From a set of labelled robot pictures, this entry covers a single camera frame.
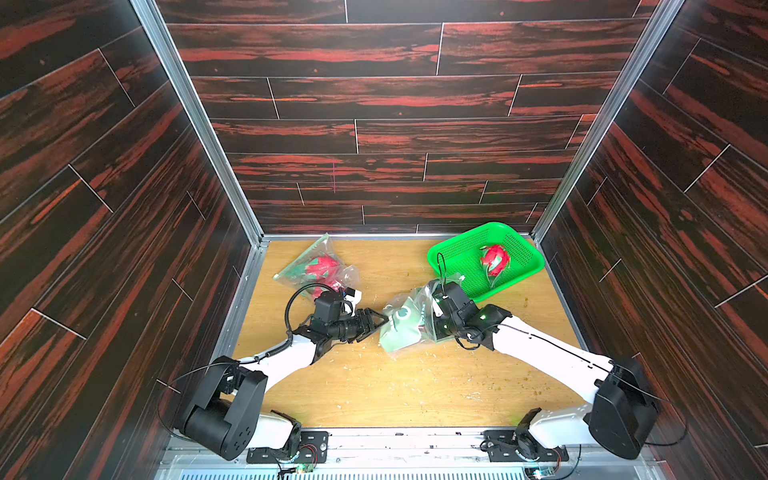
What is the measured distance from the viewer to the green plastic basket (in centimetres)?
103

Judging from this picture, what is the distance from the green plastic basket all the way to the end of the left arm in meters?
0.35

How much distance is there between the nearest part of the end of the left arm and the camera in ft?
2.21
